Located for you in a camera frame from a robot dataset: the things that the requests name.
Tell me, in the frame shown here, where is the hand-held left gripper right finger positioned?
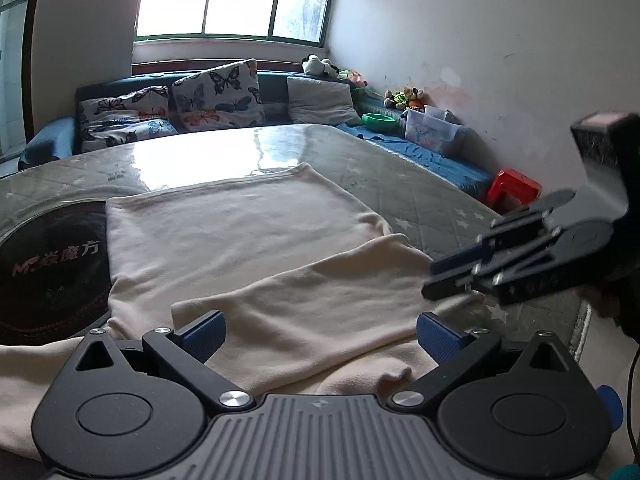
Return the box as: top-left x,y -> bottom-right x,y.
389,311 -> 582,409

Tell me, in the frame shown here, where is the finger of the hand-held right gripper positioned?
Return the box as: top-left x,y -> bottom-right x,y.
421,219 -> 616,307
430,189 -> 577,277

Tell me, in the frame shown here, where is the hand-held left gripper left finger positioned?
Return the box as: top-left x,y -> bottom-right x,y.
74,309 -> 256,410

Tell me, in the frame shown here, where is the cream cloth garment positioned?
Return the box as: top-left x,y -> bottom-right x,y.
0,161 -> 507,462

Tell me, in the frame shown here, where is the red plastic stool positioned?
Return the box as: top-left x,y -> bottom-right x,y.
486,168 -> 543,211

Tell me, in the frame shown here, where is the blue bed sheet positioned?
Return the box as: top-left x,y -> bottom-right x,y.
334,121 -> 495,197

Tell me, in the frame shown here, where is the clear plastic storage box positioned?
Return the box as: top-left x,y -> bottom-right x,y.
403,105 -> 470,158

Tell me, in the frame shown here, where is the green plastic bowl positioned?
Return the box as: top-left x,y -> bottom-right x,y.
361,113 -> 399,130

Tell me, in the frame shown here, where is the black round mattress label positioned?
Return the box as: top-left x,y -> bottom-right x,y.
0,199 -> 113,346

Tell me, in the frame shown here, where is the brown green plush toy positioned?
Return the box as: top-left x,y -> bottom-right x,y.
383,87 -> 426,110

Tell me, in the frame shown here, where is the grey pillow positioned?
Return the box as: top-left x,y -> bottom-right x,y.
286,76 -> 362,127

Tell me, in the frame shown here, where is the butterfly print pillow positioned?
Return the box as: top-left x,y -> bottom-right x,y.
170,58 -> 266,133
77,85 -> 180,153

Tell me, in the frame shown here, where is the panda plush toy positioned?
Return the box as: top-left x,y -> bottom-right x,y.
301,54 -> 340,80

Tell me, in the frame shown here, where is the dark teal sofa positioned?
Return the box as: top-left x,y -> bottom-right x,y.
17,71 -> 363,172

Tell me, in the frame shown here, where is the black cable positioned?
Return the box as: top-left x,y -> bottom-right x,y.
622,327 -> 640,463

